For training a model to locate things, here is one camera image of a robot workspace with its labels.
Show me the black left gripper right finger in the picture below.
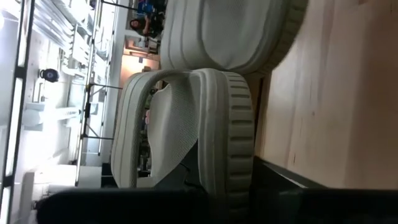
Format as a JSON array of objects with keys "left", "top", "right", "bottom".
[{"left": 248, "top": 155, "right": 398, "bottom": 224}]

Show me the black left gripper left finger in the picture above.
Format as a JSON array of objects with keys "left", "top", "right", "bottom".
[{"left": 34, "top": 142, "right": 218, "bottom": 224}]

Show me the grey rubber slide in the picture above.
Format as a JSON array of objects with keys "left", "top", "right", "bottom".
[
  {"left": 110, "top": 67, "right": 256, "bottom": 224},
  {"left": 159, "top": 0, "right": 309, "bottom": 76}
]

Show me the thin black stand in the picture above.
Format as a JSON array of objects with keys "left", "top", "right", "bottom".
[{"left": 80, "top": 82, "right": 124, "bottom": 141}]

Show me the overhead light bar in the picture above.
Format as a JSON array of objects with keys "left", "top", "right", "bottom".
[{"left": 0, "top": 0, "right": 35, "bottom": 224}]

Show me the person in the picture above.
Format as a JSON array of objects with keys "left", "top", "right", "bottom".
[{"left": 129, "top": 17, "right": 164, "bottom": 38}]

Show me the wooden shelf with black frame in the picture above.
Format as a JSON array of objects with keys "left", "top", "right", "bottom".
[{"left": 248, "top": 0, "right": 398, "bottom": 190}]

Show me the black ceiling camera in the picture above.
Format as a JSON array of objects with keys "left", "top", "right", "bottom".
[{"left": 39, "top": 68, "right": 60, "bottom": 83}]

